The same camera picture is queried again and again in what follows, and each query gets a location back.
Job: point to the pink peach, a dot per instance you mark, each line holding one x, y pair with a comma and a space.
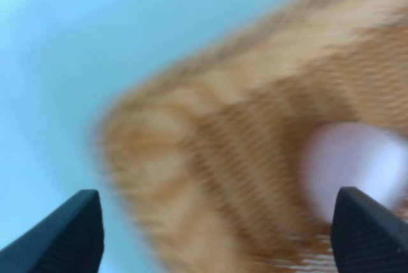
353, 154

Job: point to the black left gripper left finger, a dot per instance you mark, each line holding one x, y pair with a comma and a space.
70, 239

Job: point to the orange wicker basket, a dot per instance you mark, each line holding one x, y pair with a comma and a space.
206, 154

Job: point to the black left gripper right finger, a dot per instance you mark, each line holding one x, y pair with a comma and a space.
366, 236

